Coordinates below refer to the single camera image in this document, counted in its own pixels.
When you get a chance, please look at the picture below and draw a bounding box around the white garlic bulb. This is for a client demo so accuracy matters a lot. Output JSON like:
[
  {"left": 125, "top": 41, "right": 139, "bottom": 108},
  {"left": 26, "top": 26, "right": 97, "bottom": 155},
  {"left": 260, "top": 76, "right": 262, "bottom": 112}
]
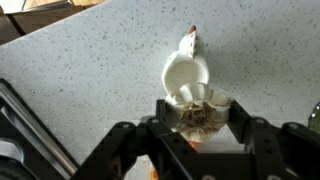
[{"left": 165, "top": 82, "right": 233, "bottom": 144}]

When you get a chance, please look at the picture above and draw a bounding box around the stainless steel gas range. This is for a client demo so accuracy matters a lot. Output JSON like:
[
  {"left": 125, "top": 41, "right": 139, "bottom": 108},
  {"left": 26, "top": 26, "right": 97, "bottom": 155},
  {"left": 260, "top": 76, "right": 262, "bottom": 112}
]
[{"left": 0, "top": 77, "right": 80, "bottom": 180}]

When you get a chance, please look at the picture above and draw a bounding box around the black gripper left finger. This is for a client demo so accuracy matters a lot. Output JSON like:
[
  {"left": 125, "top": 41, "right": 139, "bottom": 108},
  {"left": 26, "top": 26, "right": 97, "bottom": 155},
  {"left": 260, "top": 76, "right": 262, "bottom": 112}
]
[{"left": 71, "top": 98, "right": 208, "bottom": 180}]

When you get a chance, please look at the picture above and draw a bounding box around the white chicken teapot red comb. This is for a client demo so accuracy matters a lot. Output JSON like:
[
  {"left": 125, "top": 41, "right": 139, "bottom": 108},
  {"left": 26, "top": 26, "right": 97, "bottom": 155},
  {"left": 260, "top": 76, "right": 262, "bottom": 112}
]
[{"left": 161, "top": 25, "right": 211, "bottom": 101}]

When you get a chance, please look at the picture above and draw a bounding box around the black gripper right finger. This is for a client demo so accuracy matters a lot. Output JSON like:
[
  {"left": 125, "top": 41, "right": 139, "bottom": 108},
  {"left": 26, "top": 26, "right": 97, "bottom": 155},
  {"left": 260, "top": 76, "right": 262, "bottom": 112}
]
[{"left": 227, "top": 99, "right": 320, "bottom": 180}]

